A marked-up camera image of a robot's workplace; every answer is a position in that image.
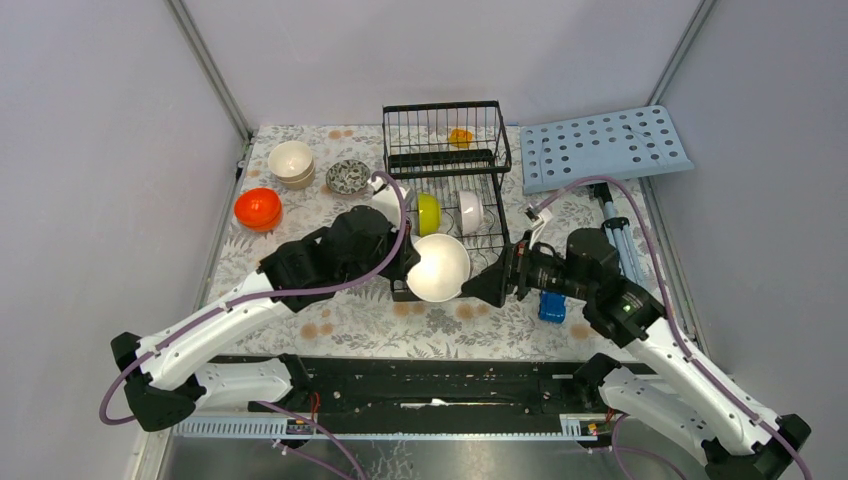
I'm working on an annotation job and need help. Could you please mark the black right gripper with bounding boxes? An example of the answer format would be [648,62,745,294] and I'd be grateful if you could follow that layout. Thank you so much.
[461,230,594,307]

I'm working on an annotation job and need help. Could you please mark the white bowl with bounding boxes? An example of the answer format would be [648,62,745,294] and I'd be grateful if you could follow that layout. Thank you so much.
[457,190,484,236]
[406,233,471,303]

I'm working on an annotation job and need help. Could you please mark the pink patterned bowl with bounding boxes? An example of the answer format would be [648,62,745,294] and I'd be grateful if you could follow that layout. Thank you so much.
[325,160,371,195]

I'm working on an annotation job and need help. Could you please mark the black wire dish rack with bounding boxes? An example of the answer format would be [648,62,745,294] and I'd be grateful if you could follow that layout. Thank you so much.
[382,100,512,277]

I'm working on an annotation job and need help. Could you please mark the plain beige bowl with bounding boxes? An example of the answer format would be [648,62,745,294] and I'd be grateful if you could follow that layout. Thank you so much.
[278,166,316,190]

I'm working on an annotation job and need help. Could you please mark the orange bowl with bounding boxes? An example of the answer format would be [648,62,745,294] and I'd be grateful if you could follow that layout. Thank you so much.
[246,209,284,233]
[233,188,283,227]

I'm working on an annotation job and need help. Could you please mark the beige patterned bowl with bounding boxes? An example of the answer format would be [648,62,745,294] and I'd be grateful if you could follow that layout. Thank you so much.
[268,140,314,179]

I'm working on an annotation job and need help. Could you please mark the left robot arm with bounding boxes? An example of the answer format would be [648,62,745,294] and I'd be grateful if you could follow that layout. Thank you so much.
[99,205,420,432]

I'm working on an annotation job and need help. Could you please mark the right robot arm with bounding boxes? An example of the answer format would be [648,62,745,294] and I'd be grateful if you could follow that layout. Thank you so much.
[462,228,811,479]

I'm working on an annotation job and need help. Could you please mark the yellow-green bowl in rack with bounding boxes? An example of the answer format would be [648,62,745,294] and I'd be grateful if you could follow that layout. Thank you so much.
[417,193,442,237]

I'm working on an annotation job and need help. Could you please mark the blue toy car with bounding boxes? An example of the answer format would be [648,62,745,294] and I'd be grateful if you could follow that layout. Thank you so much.
[537,291,567,324]

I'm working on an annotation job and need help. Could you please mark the white bowl front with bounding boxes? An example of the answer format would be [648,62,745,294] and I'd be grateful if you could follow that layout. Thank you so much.
[457,190,484,236]

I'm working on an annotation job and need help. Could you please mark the blue tripod legs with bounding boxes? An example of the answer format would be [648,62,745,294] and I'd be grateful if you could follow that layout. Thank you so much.
[590,183,647,288]

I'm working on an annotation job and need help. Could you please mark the yellow toy block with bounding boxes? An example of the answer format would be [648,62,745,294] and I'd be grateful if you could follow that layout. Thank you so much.
[448,129,474,149]

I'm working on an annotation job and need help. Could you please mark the floral table mat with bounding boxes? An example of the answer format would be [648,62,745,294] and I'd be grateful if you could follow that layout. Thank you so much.
[205,124,670,364]

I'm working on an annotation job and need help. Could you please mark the blue perforated stand tray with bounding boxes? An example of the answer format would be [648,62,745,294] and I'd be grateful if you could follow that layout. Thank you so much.
[520,105,694,195]

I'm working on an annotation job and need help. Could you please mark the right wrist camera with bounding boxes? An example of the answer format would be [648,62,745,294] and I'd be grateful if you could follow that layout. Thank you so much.
[524,206,553,248]

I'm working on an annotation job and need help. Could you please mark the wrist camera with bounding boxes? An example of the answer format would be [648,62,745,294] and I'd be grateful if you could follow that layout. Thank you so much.
[524,206,553,248]
[369,184,401,227]

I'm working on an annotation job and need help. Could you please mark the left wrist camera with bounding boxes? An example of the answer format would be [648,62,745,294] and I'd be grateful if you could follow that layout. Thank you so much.
[369,184,401,227]

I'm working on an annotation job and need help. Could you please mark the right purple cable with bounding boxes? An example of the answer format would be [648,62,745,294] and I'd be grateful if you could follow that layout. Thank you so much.
[526,175,815,480]

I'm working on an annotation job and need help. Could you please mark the purple cable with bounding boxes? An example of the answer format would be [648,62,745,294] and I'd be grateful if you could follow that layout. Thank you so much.
[526,175,815,480]
[99,170,413,427]

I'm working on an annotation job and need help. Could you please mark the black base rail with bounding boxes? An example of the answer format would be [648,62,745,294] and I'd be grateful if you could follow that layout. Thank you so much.
[211,355,641,439]

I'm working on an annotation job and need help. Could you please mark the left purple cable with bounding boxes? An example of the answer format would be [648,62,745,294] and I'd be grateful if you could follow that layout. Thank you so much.
[99,170,413,427]

